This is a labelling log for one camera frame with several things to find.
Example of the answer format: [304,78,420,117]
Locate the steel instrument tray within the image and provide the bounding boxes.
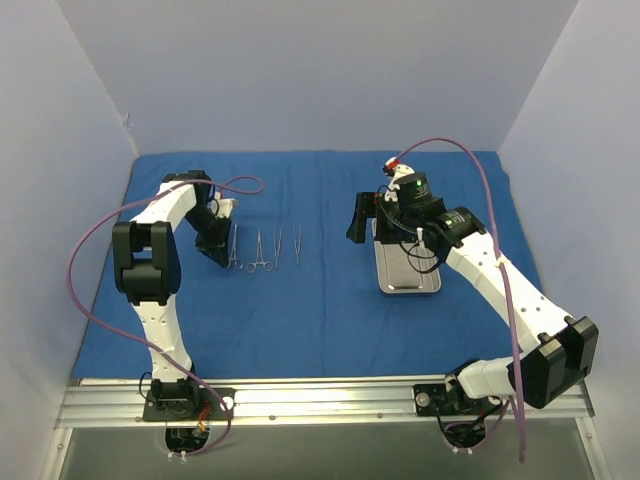
[373,240,442,295]

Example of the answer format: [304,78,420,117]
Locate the steel tweezers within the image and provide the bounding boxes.
[272,228,283,270]
[293,226,302,266]

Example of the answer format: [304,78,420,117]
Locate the steel forceps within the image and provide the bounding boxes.
[245,229,273,274]

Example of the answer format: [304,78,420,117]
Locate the blue surgical drape cloth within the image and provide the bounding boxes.
[69,149,574,380]

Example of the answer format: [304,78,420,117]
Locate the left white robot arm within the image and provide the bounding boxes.
[112,170,234,419]

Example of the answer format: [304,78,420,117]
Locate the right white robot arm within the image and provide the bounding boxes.
[346,165,599,413]

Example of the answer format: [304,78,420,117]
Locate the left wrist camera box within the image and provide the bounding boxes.
[216,198,237,219]

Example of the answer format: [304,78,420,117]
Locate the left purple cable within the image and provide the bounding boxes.
[67,174,265,456]

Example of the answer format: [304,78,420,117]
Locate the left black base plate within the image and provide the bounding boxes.
[142,387,227,422]

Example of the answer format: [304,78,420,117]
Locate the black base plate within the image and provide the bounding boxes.
[412,381,503,417]
[142,387,227,422]

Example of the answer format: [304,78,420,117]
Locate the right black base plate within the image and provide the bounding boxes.
[412,381,503,417]

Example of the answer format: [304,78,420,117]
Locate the aluminium front rail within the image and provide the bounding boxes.
[53,372,596,429]

